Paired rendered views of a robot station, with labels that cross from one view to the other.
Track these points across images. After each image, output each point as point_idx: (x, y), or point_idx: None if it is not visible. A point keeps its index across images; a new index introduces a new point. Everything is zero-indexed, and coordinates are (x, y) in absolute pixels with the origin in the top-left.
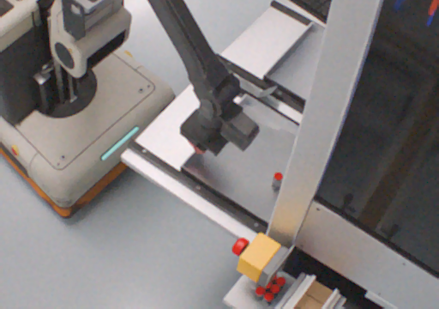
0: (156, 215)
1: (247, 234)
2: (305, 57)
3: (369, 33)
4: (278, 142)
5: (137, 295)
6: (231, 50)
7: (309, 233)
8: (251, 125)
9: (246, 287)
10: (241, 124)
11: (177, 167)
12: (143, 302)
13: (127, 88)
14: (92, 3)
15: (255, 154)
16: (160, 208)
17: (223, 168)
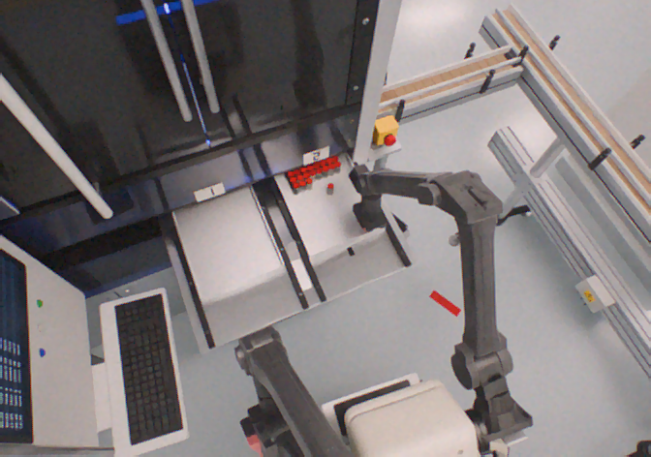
0: (333, 378)
1: None
2: (232, 275)
3: None
4: (307, 219)
5: (381, 320)
6: (287, 312)
7: None
8: (358, 167)
9: (385, 147)
10: (365, 169)
11: (384, 235)
12: (379, 314)
13: None
14: (409, 380)
15: (328, 218)
16: (326, 382)
17: (355, 219)
